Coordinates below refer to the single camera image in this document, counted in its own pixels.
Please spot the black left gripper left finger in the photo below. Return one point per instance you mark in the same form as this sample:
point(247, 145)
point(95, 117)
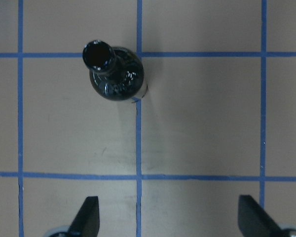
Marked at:
point(86, 222)

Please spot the dark glass wine bottle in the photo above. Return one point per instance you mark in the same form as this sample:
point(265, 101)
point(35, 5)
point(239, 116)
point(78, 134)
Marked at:
point(116, 73)

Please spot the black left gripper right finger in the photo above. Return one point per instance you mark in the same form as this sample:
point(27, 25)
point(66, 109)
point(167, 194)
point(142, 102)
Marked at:
point(253, 221)

